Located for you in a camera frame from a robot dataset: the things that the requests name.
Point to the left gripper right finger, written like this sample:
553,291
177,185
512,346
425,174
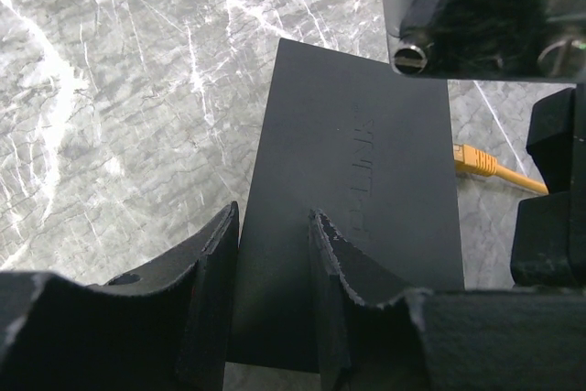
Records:
366,339

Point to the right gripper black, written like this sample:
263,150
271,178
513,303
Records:
549,241

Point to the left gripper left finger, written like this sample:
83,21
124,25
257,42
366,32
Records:
168,321

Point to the black network switch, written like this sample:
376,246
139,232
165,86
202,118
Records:
370,148

